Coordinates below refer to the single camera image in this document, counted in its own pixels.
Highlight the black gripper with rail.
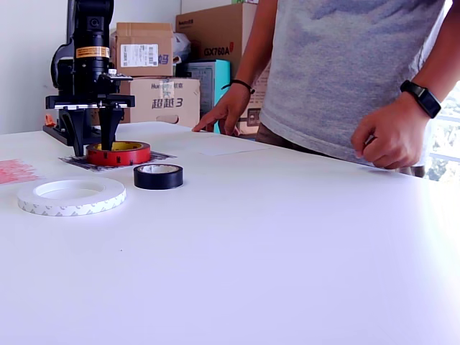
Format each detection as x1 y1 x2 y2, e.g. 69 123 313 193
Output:
45 73 137 157

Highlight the red tape roll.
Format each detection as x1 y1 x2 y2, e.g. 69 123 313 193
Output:
85 141 152 167

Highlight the black tape roll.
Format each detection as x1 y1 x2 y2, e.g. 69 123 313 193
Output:
133 163 184 190

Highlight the person left forearm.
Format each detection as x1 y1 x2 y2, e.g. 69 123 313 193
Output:
409 0 460 105

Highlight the person right forearm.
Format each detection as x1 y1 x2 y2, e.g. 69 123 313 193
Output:
231 0 280 87

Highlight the white tape roll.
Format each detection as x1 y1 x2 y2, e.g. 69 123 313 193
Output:
17 178 127 218

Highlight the person right hand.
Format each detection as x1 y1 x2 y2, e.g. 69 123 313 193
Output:
191 86 252 137

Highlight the person left hand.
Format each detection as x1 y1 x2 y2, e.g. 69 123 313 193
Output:
350 92 432 170

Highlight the cardboard box with blue print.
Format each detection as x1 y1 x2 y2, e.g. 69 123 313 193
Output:
120 77 201 129

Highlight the black scribbled paper sheet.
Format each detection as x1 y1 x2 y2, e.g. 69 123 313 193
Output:
59 150 178 173

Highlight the red scribbled paper sheet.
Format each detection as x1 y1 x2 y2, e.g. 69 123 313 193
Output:
0 158 46 186

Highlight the cardboard box with shipping label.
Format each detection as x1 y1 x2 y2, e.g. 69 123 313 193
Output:
115 22 175 78

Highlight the white plastic bag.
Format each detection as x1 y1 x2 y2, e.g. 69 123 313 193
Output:
172 32 193 65

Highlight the teal sided box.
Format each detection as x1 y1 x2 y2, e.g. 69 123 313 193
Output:
179 59 232 134

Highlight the plain white paper sheet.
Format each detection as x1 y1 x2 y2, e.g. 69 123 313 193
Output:
181 131 272 157

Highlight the large printed cardboard box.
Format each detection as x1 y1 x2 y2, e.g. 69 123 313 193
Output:
175 2 272 136

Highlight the person torso in grey shirt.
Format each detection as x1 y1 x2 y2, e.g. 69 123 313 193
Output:
255 0 450 178

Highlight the black wrist watch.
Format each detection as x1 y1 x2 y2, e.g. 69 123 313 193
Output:
400 79 442 119

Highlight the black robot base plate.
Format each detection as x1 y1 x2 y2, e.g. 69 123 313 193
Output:
42 124 105 147

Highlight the black wrist bracelet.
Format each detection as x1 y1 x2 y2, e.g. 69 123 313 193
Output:
221 78 256 95

